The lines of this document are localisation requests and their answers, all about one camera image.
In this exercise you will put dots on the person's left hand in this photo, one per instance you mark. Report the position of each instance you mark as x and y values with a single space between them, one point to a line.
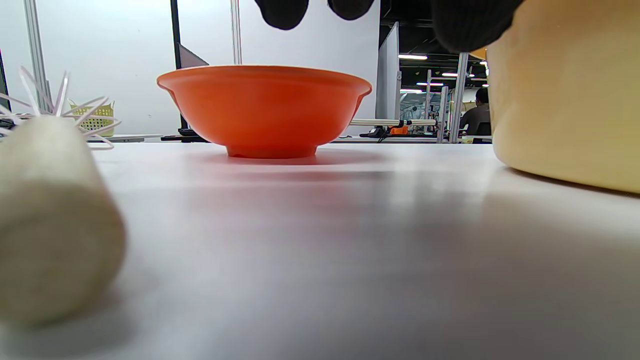
470 25

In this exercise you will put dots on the yellow plastic basin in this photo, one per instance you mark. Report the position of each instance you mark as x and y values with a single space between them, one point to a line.
570 100

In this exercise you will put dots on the orange plastic bowl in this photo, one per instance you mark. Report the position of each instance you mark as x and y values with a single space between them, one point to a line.
265 110

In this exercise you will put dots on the row of ceiling light strips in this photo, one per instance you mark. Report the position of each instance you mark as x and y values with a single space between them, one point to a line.
412 57

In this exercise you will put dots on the aluminium partition posts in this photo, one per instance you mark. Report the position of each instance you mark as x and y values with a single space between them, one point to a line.
459 100

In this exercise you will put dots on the orange clamp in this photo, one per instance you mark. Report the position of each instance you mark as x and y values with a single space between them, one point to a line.
400 130

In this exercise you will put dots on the black pole stand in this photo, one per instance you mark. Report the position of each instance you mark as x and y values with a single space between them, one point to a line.
176 30

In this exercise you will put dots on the yellow plastic basket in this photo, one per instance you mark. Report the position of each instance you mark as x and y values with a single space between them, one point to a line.
97 122

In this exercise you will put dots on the aluminium frame post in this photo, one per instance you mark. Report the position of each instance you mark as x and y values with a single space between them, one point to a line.
37 55

